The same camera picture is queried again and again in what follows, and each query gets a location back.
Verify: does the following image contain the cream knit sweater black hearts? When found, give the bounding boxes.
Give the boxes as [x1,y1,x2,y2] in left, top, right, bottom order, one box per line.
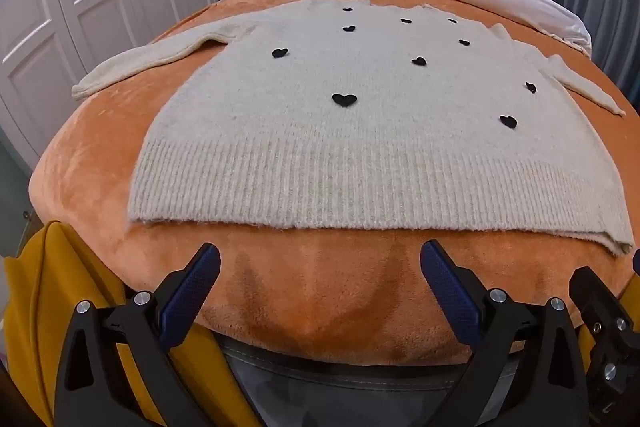
[73,0,634,255]

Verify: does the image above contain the mustard yellow garment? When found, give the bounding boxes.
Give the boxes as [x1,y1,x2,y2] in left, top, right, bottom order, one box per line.
[4,221,259,426]

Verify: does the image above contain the orange plush bed blanket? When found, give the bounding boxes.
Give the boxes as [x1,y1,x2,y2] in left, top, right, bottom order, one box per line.
[29,0,639,365]

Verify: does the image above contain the dark grey bed frame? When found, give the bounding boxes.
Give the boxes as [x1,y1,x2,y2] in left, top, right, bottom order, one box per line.
[214,333,522,427]

